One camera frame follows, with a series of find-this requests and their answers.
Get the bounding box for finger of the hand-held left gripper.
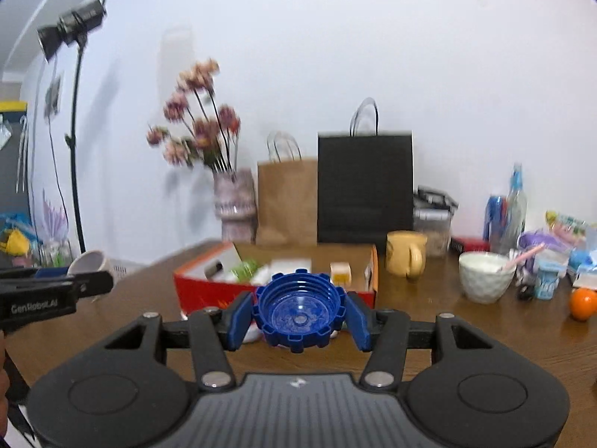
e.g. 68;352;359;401
0;268;115;298

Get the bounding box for black paper bag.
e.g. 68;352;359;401
317;98;415;246

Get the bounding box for dried pink flowers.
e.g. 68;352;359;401
147;58;242;171

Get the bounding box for wall poster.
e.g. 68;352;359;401
44;75;63;117

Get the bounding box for black light cable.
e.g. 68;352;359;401
44;56;71;243

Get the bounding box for blue tissue pack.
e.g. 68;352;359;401
566;248;597;271

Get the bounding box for yellow mug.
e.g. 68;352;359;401
385;230;428;281

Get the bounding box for grey cabinet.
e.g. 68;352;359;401
0;100;31;218

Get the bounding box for white cup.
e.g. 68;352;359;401
68;249;113;281

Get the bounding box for blue plastic screw cap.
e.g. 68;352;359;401
252;268;350;353

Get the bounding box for black studio light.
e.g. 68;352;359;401
37;0;108;61

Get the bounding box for red cardboard box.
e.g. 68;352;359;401
174;243;378;318

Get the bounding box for colourful snack packet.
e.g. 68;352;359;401
546;211;591;243

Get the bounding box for black container lid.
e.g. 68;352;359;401
415;187;459;211

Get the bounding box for white small box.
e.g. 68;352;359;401
571;268;597;289

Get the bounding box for pink spoon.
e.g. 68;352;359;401
501;243;546;271

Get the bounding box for white bowl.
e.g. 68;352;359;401
458;251;518;304

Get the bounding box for clear storage container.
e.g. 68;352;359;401
413;208;453;258

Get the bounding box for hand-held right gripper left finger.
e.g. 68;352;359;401
105;290;255;390

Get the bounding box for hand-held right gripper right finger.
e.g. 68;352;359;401
344;290;495;390

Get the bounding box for yellow plastic toy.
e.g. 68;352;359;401
0;228;31;257

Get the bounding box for brown paper bag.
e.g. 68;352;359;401
256;131;320;246

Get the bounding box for orange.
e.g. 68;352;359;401
570;288;597;322

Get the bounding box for purple plastic bag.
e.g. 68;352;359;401
518;230;560;262

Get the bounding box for small green spray bottle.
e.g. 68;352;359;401
231;259;259;283

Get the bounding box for red flat box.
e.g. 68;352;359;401
450;237;490;253

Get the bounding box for pink marbled vase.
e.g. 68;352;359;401
213;169;258;243

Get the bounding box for blue and red soda can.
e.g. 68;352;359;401
482;195;508;248

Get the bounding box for clear glass bottle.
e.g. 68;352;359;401
501;163;528;255

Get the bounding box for metal storage cart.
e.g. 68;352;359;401
28;238;75;269

